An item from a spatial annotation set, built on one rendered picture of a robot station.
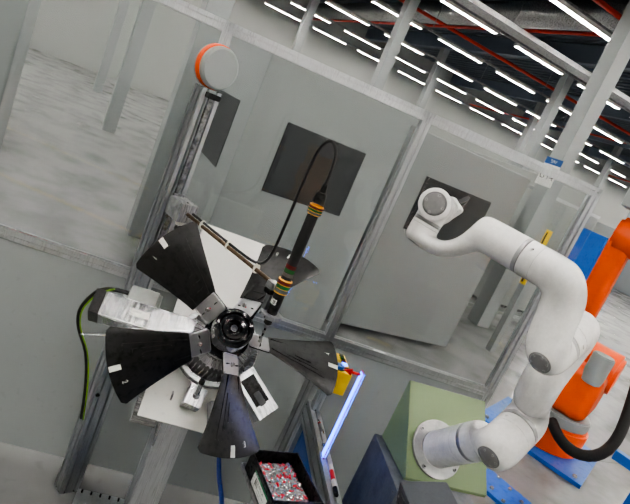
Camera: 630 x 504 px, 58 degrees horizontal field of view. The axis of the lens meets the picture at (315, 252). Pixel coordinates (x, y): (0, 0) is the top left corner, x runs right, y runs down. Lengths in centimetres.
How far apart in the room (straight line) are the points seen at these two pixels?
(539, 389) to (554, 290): 29
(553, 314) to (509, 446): 44
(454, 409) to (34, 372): 173
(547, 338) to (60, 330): 193
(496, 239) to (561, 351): 29
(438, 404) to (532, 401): 57
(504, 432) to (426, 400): 45
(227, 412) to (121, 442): 122
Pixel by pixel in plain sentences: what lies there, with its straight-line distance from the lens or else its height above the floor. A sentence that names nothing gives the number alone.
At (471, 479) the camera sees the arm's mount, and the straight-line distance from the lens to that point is 211.
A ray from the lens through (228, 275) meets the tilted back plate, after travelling 201.
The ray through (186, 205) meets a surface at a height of 139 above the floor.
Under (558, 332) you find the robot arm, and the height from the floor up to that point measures 164.
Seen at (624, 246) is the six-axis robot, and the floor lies 185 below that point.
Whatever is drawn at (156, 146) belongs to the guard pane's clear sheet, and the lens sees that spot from 232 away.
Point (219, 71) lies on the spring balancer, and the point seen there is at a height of 187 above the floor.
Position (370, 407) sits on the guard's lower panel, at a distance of 277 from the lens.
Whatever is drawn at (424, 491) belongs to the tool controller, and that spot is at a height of 124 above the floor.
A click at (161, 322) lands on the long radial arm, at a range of 181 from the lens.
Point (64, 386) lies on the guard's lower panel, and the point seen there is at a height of 40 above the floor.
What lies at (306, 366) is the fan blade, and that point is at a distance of 173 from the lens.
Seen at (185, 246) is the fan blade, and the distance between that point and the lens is 174.
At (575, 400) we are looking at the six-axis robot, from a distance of 532.
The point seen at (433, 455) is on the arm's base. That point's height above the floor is 103.
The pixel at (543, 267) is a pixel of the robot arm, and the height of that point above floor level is 176.
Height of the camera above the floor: 188
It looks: 13 degrees down
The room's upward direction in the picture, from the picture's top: 23 degrees clockwise
